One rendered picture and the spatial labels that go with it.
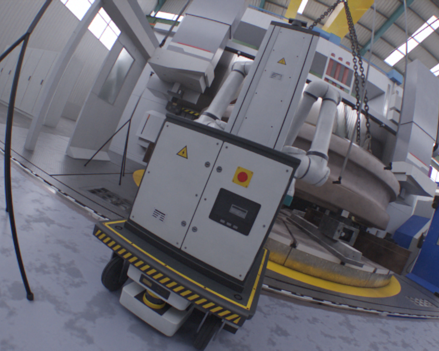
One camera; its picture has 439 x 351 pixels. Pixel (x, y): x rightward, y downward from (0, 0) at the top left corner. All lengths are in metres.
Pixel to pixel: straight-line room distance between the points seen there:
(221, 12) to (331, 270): 5.56
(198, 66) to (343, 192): 3.41
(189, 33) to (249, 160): 4.90
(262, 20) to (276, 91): 8.11
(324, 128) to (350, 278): 2.00
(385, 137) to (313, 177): 6.70
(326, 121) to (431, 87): 6.85
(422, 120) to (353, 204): 4.54
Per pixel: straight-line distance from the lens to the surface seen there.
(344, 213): 2.99
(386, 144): 7.96
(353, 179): 3.41
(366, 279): 3.25
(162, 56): 4.80
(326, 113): 1.57
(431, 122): 7.61
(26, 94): 8.25
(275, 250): 2.46
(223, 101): 1.61
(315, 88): 1.62
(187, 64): 4.58
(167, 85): 5.57
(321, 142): 1.47
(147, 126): 6.04
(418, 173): 6.19
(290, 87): 1.33
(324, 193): 3.02
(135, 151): 6.49
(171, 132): 0.89
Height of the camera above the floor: 0.71
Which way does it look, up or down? 2 degrees down
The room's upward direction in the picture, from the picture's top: 22 degrees clockwise
